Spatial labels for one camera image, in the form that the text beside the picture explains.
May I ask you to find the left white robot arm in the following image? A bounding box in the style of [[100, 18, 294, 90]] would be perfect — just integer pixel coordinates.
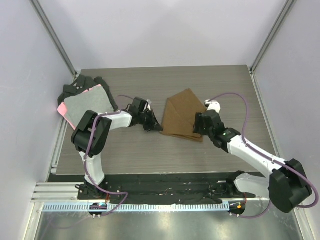
[[71, 97, 163, 200]]

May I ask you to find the white slotted cable duct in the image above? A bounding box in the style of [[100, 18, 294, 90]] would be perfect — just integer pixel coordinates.
[[42, 201, 230, 213]]

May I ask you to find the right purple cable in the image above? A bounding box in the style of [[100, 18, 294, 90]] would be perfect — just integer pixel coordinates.
[[209, 92, 320, 220]]

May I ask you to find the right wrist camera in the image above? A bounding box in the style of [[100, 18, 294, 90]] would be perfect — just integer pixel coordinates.
[[204, 99, 221, 114]]

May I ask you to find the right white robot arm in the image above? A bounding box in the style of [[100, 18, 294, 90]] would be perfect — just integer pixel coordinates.
[[193, 110, 315, 213]]

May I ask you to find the black cloth pile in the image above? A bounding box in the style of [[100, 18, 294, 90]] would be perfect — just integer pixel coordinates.
[[57, 74, 119, 111]]

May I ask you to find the brown cloth napkin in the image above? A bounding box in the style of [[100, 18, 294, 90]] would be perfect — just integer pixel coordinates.
[[160, 88, 206, 143]]

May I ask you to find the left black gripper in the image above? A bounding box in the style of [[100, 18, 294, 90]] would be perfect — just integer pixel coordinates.
[[138, 109, 163, 132]]

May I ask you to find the pink cloth napkin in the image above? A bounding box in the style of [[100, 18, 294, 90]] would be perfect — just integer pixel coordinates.
[[57, 85, 103, 130]]

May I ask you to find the grey cloth napkin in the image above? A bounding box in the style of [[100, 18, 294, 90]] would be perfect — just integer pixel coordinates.
[[57, 84, 115, 130]]

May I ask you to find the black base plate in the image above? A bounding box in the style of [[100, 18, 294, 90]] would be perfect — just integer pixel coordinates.
[[75, 173, 255, 205]]

